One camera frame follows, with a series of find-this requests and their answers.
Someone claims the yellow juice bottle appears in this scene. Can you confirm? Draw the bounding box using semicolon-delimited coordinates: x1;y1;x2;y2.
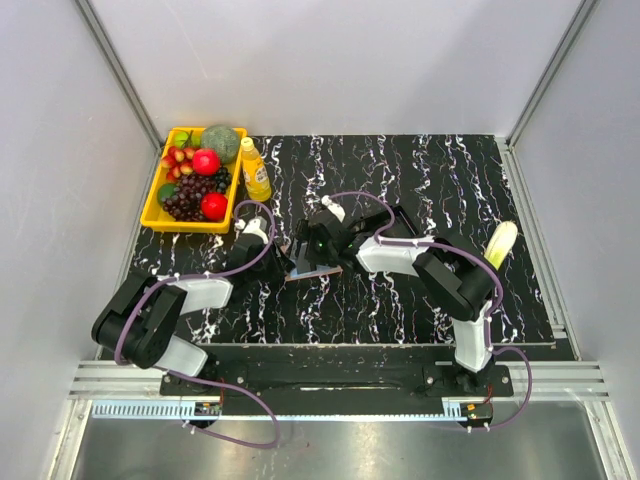
240;137;272;202

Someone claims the pink leather card holder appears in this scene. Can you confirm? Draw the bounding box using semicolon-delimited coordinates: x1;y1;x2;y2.
282;240;342;282

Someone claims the small black grape bunch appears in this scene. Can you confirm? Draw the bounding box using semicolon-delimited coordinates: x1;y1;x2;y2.
213;167;233;194

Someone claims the red pomegranate upper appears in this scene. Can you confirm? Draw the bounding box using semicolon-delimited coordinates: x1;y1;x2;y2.
192;148;221;176

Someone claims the small red fruit bunch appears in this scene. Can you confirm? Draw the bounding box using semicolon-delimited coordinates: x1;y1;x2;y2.
160;146;196;183

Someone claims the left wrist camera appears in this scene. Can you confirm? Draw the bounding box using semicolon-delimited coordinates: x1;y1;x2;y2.
234;217;269;244

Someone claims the red pomegranate lower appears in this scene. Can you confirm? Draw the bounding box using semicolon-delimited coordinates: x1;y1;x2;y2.
201;192;228;222

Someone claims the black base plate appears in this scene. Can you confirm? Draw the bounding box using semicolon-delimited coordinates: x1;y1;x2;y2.
159;344;515;415

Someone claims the yellow plastic tray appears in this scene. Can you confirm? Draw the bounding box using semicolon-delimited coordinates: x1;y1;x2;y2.
140;153;242;234

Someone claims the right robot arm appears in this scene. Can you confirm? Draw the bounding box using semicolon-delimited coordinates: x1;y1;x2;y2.
288;206;498;396

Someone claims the red pomegranate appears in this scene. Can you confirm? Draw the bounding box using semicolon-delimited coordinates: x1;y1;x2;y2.
192;148;221;176
201;192;228;222

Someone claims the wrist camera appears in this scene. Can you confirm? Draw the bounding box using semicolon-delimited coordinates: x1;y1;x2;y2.
321;195;346;222
234;217;269;244

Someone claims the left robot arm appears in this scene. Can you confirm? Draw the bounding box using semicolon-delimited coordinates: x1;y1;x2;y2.
91;233;292;395

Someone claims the dark purple grape bunch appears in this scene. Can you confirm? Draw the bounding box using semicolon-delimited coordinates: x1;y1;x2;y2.
160;173;215;222

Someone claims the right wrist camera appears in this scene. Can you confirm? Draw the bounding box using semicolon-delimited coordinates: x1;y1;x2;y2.
321;195;346;222

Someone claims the black card box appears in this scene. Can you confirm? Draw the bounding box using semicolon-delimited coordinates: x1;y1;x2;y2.
349;204;419;246

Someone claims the green melon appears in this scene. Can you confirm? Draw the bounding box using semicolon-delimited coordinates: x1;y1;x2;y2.
200;125;241;165

